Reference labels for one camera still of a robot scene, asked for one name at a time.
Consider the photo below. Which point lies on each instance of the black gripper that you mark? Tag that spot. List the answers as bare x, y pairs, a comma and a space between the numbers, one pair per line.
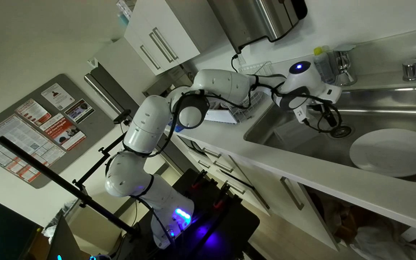
332, 110

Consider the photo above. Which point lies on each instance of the black sink stopper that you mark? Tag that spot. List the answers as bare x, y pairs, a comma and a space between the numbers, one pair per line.
341, 131

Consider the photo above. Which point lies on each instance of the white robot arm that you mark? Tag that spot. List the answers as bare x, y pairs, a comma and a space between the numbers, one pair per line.
147, 123

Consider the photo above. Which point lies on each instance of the stainless steel sink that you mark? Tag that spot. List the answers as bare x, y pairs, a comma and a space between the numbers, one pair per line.
400, 117

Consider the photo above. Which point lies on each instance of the clear bottle yellow cap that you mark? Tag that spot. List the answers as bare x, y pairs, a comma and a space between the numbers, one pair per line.
328, 65

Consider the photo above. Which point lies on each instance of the chrome faucet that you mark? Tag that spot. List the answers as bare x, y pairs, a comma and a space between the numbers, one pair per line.
347, 65

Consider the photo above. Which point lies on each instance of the white round plate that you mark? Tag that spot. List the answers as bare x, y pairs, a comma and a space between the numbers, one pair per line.
393, 153

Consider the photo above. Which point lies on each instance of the small chrome fixture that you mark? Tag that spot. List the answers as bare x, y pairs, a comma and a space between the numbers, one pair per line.
412, 71

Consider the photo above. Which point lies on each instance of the white base cabinet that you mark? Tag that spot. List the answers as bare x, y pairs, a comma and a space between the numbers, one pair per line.
284, 222

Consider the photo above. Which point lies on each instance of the white plastic bag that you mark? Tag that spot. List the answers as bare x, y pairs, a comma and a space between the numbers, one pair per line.
386, 241

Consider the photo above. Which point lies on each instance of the stainless paper towel dispenser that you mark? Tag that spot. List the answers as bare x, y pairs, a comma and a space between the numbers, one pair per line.
256, 16

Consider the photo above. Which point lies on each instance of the black robot cart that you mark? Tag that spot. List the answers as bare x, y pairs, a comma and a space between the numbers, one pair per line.
227, 225

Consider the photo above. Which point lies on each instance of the small blue box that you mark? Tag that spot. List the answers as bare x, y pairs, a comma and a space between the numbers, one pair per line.
178, 127

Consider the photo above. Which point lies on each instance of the pale teal container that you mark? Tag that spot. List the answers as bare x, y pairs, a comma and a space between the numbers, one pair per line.
123, 10

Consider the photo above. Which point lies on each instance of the gray notice board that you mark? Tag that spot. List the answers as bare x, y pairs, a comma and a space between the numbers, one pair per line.
92, 130

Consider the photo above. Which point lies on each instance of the dark photo sheet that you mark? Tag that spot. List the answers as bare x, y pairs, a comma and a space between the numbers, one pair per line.
79, 110

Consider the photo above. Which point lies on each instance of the red white notice sheet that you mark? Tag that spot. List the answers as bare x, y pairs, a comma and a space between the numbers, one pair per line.
33, 113
63, 131

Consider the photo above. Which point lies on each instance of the white sheet with black figure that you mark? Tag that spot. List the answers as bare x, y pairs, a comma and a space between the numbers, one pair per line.
58, 95

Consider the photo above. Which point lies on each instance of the long black pole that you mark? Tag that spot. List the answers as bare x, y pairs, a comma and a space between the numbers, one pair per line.
49, 173

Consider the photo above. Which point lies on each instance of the large white text sheet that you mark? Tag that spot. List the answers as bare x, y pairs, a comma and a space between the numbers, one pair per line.
23, 140

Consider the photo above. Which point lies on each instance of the black monitor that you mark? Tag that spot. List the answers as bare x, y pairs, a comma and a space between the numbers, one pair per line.
0, 231

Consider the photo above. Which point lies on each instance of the white wall cabinet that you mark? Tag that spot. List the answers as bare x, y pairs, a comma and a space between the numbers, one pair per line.
169, 19

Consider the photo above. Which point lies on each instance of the small black camera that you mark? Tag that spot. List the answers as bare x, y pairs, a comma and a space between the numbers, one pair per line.
123, 117

